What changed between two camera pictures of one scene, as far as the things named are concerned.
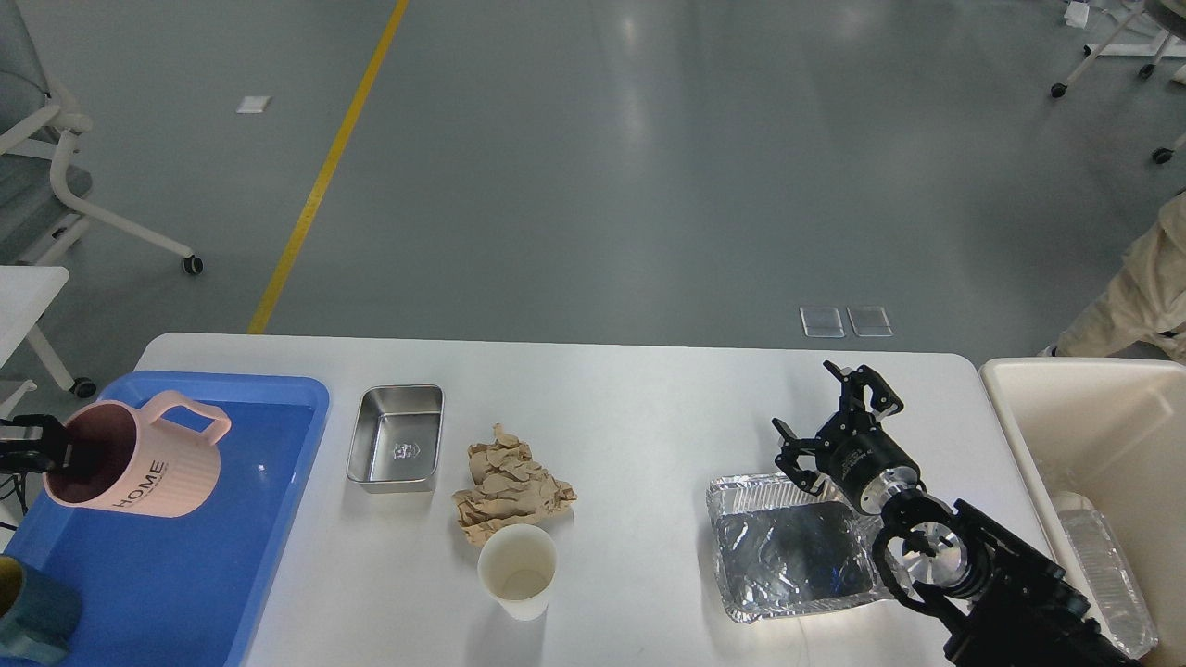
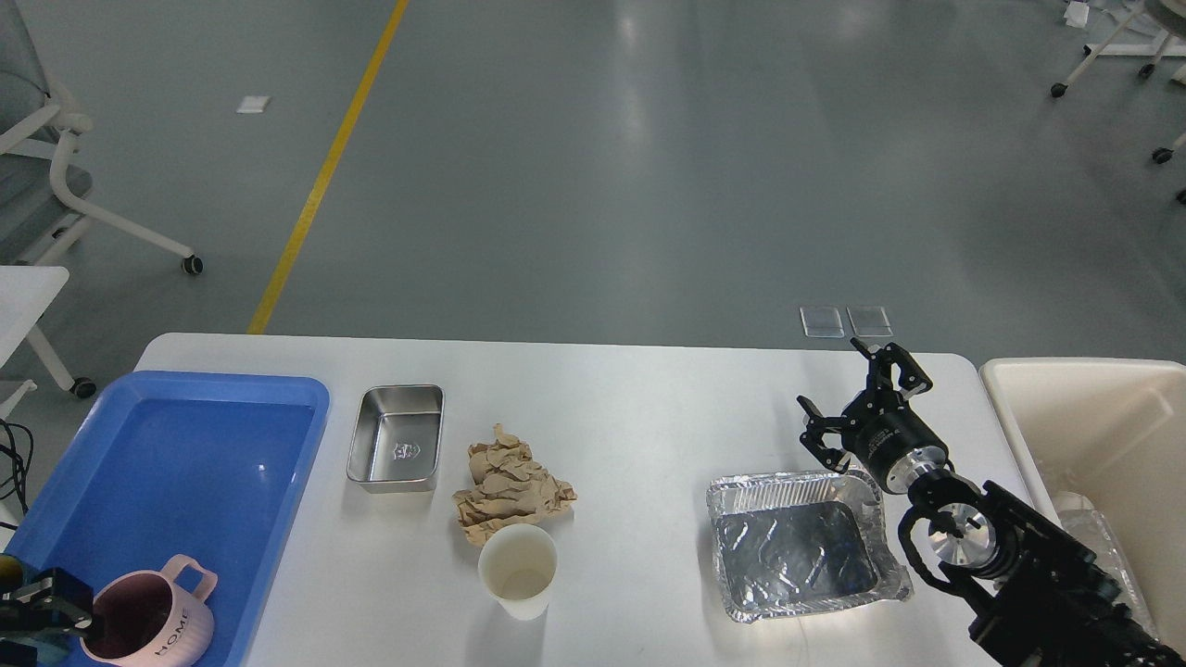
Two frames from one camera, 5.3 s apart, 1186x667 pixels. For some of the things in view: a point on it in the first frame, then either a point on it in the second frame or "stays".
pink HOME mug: [121, 460] -> [149, 619]
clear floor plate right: [869, 320] stays
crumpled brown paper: [510, 486] stays
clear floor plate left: [822, 321] stays
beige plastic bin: [1115, 431] stays
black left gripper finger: [76, 463] -> [54, 619]
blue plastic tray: [185, 591] stays
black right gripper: [852, 447] -> [891, 442]
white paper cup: [517, 563] stays
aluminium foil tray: [780, 547] stays
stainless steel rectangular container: [397, 438] stays
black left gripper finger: [54, 431] -> [54, 585]
